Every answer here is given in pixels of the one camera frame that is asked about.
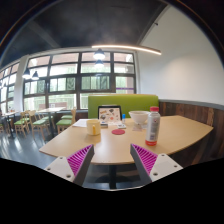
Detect green upholstered bench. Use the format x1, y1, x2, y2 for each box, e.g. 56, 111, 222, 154
87, 94, 160, 120

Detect wooden dining table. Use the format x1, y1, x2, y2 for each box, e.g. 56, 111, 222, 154
37, 107, 67, 138
1, 110, 19, 139

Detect dark pendant lamps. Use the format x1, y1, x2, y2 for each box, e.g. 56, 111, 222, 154
21, 48, 107, 81

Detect clear red-capped drink bottle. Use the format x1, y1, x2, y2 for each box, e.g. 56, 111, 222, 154
145, 106, 161, 147

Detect sticker-covered black laptop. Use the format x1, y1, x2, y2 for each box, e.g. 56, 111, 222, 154
97, 105, 123, 126

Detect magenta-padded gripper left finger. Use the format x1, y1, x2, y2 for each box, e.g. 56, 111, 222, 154
44, 143, 95, 187

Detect flat round red coaster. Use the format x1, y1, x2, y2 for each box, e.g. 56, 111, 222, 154
111, 128, 126, 136

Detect long linear ceiling light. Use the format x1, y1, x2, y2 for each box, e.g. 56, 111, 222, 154
91, 44, 162, 56

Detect yellow mug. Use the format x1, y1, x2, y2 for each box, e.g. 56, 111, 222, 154
86, 119, 102, 136

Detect black-framed window wall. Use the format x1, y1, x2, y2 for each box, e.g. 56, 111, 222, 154
0, 51, 137, 114

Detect small white paper slip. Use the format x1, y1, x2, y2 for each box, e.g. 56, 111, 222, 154
132, 123, 148, 132

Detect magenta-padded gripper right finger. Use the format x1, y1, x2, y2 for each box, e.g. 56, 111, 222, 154
129, 143, 184, 185

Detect wooden chairs with green seats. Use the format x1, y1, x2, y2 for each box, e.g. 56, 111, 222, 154
13, 108, 78, 139

